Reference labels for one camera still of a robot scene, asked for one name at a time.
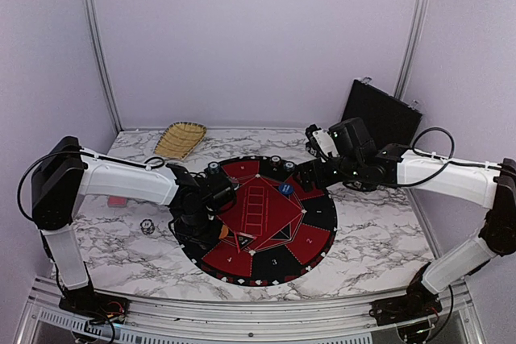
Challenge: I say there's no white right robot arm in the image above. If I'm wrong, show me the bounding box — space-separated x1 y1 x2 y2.
293 118 515 318

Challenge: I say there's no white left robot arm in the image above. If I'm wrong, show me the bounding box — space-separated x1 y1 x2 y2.
16 136 227 316

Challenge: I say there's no round red black poker mat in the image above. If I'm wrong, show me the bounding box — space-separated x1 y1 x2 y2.
181 156 337 287

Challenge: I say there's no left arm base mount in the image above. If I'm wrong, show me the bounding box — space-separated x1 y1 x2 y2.
56 278 129 323

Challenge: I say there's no black poker chip case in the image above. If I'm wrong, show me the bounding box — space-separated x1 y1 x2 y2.
342 80 422 149

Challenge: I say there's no aluminium front rail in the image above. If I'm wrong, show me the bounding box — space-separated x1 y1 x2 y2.
13 276 487 343

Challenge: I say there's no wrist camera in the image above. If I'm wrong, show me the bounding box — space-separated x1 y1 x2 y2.
305 124 339 158
198 172 237 215

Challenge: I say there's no right aluminium wall post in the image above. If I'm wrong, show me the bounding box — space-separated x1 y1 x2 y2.
394 0 429 100

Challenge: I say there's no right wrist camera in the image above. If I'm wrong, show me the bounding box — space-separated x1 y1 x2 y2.
305 124 339 158

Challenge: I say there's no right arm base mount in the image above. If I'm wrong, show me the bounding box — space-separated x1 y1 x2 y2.
369 263 443 326

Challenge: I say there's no blue round blind button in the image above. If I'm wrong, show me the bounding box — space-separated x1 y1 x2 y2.
278 183 293 196

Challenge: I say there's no left aluminium wall post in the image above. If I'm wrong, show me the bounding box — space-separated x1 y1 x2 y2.
84 0 123 134

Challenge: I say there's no woven bamboo tray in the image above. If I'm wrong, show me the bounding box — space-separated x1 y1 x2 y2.
154 122 207 160

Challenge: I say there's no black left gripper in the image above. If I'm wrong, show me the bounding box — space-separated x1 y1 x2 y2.
176 209 223 249

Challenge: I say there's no aluminium wall post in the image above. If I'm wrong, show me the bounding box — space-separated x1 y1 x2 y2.
394 0 429 100
84 0 123 134

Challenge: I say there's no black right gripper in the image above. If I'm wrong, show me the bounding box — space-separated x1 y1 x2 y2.
293 156 362 193

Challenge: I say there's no orange round blind button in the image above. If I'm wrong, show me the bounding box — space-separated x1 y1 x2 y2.
219 229 229 239

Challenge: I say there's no white black chip stack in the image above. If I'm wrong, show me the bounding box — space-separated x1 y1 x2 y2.
140 219 156 235

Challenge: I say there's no black triangular button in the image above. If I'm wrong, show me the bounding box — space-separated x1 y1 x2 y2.
235 233 256 252

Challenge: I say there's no red playing card deck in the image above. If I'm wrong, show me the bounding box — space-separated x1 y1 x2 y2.
107 196 128 208

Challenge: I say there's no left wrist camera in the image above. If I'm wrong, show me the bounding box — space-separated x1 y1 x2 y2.
198 172 237 215

